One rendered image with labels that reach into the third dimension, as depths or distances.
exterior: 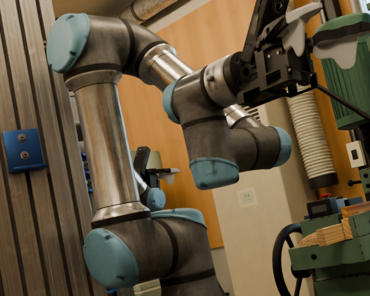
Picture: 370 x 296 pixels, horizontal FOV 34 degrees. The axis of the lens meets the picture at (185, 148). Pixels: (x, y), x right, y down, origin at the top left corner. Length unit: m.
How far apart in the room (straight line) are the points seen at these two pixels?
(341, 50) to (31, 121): 0.70
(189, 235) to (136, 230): 0.13
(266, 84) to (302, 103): 2.44
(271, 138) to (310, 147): 2.21
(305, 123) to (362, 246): 1.80
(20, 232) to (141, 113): 3.23
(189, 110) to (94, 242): 0.33
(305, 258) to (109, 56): 0.77
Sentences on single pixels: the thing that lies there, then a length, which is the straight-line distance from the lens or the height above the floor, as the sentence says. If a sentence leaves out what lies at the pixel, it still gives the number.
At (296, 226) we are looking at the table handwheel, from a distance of 2.01.
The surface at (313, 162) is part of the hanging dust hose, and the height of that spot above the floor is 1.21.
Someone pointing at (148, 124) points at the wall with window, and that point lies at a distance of 4.39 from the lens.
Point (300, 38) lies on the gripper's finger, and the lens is 0.81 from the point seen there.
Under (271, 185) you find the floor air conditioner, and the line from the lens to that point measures 3.30.
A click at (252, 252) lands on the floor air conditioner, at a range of 3.46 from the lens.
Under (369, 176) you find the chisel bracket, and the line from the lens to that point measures 1.82.
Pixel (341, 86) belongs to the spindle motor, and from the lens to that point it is 1.80.
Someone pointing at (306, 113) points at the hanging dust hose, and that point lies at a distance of 3.30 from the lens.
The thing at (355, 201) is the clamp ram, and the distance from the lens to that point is 1.88.
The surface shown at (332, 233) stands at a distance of 1.52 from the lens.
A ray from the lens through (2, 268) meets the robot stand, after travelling 1.28.
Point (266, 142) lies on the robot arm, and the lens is 1.05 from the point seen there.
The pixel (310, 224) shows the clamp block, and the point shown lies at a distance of 1.88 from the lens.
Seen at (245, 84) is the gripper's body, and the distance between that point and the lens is 0.92.
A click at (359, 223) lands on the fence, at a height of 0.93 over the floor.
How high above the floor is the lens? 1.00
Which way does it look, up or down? 8 degrees up
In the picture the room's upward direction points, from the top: 12 degrees counter-clockwise
